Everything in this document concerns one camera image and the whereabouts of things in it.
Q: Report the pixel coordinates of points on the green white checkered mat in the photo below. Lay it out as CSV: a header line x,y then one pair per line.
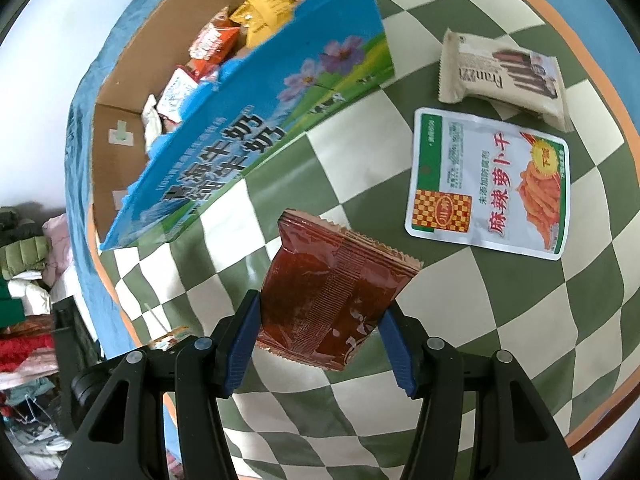
x,y
500,310

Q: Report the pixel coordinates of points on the pink white snack packet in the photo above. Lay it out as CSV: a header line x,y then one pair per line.
x,y
175,92

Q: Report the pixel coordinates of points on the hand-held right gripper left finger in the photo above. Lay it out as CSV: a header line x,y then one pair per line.
x,y
240,355

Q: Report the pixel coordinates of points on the cream slim snack packet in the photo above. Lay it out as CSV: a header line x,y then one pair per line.
x,y
150,125

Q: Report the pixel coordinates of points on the beige wafer snack packet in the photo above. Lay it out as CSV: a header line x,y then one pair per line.
x,y
475,70

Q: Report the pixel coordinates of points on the cardboard box with blue print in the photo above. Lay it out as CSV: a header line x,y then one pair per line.
x,y
240,135

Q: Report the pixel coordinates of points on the white green-edged snack pouch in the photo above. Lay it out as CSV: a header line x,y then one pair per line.
x,y
450,160

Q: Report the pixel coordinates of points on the dark red snack packet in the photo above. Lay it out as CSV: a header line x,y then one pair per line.
x,y
325,290

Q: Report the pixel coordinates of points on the pile of clothes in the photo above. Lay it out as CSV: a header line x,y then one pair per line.
x,y
25,260

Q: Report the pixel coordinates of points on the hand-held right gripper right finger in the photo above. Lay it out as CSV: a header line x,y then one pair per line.
x,y
400,355

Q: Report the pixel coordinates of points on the yellow snack packet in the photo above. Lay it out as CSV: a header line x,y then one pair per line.
x,y
262,12

